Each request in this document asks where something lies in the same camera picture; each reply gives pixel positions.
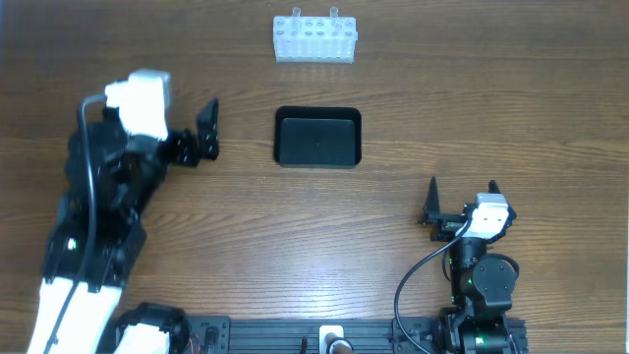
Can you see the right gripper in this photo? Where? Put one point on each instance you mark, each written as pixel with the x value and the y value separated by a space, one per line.
pixel 444 221

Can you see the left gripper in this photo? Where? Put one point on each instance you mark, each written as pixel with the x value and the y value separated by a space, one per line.
pixel 184 147

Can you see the clear test tube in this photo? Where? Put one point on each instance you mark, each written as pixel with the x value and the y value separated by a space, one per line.
pixel 334 12
pixel 296 12

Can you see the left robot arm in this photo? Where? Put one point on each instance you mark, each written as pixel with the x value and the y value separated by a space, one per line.
pixel 108 196

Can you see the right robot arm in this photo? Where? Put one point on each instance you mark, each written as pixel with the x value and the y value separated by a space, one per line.
pixel 484 285

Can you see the black tray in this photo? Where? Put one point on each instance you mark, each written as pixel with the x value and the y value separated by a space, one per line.
pixel 318 142

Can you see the white test tube rack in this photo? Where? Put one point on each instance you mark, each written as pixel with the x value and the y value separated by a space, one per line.
pixel 314 46

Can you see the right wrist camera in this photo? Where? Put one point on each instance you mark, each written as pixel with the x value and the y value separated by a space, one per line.
pixel 486 216

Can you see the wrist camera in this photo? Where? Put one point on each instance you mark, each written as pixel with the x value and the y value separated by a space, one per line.
pixel 142 103
pixel 486 216

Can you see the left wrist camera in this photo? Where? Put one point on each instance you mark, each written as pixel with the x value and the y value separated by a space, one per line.
pixel 142 103

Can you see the mounting rail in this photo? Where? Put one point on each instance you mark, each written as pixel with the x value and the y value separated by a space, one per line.
pixel 275 339

